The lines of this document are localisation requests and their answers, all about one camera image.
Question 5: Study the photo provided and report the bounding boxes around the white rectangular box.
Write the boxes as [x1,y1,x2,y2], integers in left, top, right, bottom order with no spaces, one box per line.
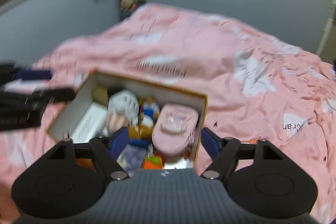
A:
[70,102,108,143]

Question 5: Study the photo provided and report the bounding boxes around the orange yellow knitted toy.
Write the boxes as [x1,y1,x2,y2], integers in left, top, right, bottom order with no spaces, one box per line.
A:
[142,155,164,169]

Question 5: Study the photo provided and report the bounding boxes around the orange cardboard box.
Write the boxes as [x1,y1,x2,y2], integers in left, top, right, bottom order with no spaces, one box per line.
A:
[47,71,208,170]

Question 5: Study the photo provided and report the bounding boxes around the pink mini backpack pouch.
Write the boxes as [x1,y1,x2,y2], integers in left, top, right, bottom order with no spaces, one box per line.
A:
[152,104,199,157]

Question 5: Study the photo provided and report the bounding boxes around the duck sailor plush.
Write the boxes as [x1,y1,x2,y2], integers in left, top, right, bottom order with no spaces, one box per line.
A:
[139,97,160,121]

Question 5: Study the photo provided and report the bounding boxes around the pink bed duvet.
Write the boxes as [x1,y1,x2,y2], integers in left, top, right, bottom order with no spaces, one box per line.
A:
[1,4,335,223]

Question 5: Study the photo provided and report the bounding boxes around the white seal plush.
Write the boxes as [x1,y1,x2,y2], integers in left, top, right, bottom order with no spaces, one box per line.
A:
[105,88,139,135]

